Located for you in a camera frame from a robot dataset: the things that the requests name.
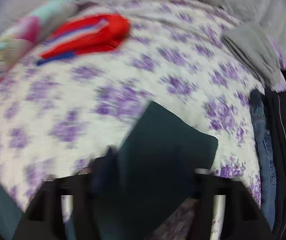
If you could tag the grey folded garment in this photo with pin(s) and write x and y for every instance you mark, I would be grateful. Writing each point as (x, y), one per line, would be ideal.
(258, 53)

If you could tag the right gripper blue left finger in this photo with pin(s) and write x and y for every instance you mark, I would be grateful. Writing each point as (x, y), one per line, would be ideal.
(88, 183)

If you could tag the red blue white folded garment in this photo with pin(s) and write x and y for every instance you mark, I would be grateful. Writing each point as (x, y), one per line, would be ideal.
(90, 34)

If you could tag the blue denim jeans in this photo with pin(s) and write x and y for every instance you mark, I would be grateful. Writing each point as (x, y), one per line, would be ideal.
(265, 154)

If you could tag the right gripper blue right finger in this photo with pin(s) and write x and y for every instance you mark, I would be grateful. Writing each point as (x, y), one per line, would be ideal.
(206, 186)

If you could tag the floral pink teal folded quilt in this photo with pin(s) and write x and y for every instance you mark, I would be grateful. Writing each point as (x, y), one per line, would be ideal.
(35, 27)

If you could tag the dark teal pants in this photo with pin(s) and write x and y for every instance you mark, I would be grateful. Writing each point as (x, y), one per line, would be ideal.
(155, 165)

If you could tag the purple floral bed sheet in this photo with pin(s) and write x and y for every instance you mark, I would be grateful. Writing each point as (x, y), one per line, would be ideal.
(57, 117)

